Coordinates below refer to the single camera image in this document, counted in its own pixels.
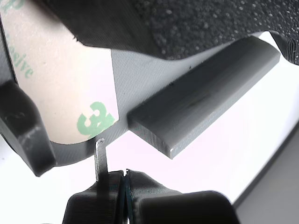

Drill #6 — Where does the tan protective film strip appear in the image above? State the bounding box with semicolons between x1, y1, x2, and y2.
0;0;120;144

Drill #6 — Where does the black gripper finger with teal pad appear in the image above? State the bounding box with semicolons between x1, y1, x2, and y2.
45;0;169;60

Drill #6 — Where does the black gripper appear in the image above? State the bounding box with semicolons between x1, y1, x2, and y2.
137;0;299;60

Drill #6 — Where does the grey fixture with black legs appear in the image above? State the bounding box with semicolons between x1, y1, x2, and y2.
0;0;282;179

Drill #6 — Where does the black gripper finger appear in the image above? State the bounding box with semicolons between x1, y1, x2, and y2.
123;169;241;224

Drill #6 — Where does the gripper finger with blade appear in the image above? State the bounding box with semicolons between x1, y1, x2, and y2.
63;137;128;224

